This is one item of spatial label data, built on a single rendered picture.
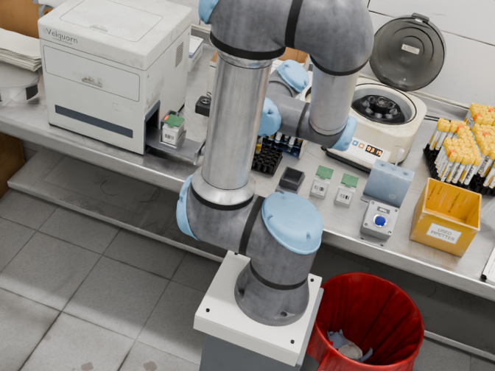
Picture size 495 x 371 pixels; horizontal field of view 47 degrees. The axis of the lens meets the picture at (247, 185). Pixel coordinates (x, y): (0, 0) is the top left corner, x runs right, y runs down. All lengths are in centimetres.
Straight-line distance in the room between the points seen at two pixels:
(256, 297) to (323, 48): 50
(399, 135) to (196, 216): 71
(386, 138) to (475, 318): 88
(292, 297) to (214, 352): 22
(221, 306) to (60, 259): 136
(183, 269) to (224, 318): 126
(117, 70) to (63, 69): 15
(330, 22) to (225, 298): 60
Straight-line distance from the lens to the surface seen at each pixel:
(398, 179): 145
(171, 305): 226
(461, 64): 186
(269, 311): 110
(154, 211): 220
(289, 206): 103
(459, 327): 216
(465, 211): 153
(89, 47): 139
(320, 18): 78
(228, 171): 96
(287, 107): 116
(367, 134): 158
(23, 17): 195
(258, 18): 80
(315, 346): 179
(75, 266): 238
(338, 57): 83
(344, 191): 143
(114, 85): 141
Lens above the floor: 184
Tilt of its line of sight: 42 degrees down
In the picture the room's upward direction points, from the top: 11 degrees clockwise
